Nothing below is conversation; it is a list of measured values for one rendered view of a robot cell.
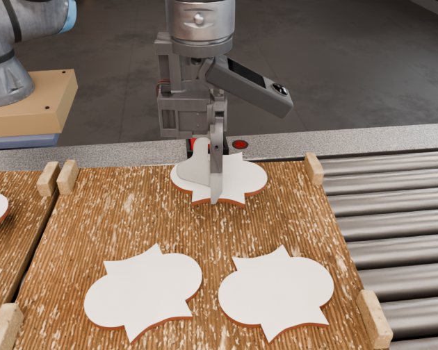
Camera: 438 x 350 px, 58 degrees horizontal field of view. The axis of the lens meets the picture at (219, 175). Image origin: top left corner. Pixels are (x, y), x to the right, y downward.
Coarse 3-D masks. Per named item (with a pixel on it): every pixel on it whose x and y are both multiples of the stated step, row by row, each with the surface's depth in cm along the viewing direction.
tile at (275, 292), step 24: (240, 264) 48; (264, 264) 48; (288, 264) 48; (312, 264) 48; (240, 288) 46; (264, 288) 46; (288, 288) 46; (312, 288) 46; (240, 312) 43; (264, 312) 43; (288, 312) 43; (312, 312) 43; (264, 336) 42
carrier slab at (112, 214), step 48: (96, 192) 61; (144, 192) 61; (288, 192) 61; (48, 240) 53; (96, 240) 53; (144, 240) 53; (192, 240) 53; (240, 240) 53; (288, 240) 53; (336, 240) 53; (48, 288) 47; (336, 288) 47; (48, 336) 42; (96, 336) 42; (144, 336) 42; (192, 336) 42; (240, 336) 42; (288, 336) 42; (336, 336) 42
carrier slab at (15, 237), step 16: (0, 176) 64; (16, 176) 64; (32, 176) 64; (0, 192) 61; (16, 192) 61; (32, 192) 61; (16, 208) 58; (32, 208) 58; (48, 208) 58; (0, 224) 55; (16, 224) 55; (32, 224) 55; (0, 240) 53; (16, 240) 53; (32, 240) 53; (0, 256) 51; (16, 256) 51; (0, 272) 49; (16, 272) 49; (0, 288) 47; (16, 288) 48; (0, 304) 45
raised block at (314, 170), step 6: (306, 156) 64; (312, 156) 64; (306, 162) 64; (312, 162) 62; (318, 162) 62; (306, 168) 65; (312, 168) 61; (318, 168) 61; (312, 174) 61; (318, 174) 60; (312, 180) 61; (318, 180) 61
